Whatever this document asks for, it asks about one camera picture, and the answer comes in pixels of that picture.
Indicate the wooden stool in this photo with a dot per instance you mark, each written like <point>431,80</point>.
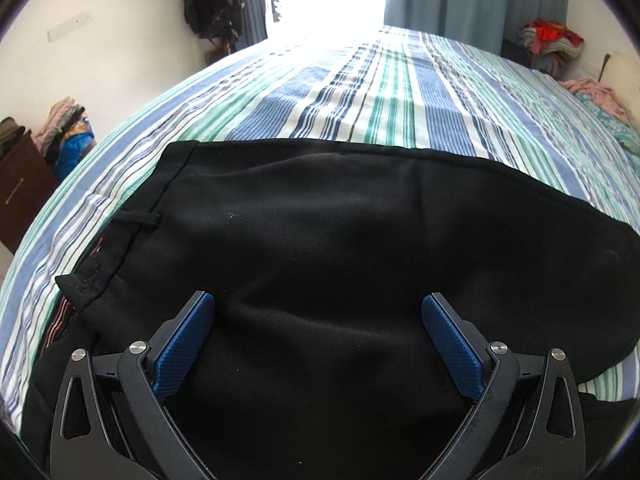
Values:
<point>547,65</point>

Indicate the brown wooden cabinet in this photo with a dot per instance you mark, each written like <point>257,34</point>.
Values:
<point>22,195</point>

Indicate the striped bed sheet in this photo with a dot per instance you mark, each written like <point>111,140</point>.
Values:
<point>390,85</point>

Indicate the pink cloth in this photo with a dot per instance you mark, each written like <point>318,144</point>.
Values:
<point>595,92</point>

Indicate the pile of folded clothes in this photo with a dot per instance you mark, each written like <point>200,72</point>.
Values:
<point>60,120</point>

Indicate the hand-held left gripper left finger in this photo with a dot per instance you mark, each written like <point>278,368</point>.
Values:
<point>185,345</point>

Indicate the cream pillow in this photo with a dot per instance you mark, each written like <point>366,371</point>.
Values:
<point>622,72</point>

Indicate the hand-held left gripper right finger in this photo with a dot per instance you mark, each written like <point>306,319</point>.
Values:
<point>452,345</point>

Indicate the blue bag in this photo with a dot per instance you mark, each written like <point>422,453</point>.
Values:
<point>75,152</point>

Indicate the dark cloth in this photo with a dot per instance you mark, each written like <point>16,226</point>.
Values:
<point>10,132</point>

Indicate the dark object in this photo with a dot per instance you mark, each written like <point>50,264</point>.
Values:
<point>517,52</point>

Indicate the black pants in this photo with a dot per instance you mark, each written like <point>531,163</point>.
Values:
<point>325,240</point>

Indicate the red and grey clothes pile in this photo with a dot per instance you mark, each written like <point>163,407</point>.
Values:
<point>550,35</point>

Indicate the narrow blue curtain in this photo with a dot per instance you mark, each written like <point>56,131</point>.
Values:
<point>252,0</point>

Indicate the hanging dark bags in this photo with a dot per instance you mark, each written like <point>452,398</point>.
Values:
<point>210,0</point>

